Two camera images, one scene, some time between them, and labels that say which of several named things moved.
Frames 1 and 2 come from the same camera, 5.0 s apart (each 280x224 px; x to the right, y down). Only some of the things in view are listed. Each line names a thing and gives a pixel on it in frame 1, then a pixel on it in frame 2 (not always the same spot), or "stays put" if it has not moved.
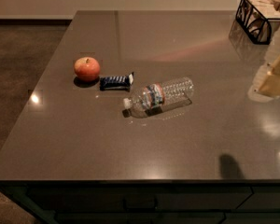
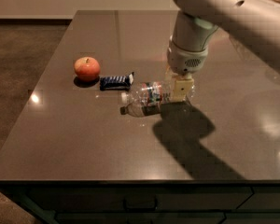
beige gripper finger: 273,81 → 184,63
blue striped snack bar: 116,82 stays put
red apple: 87,68 stays put
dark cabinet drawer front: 139,203 stays put
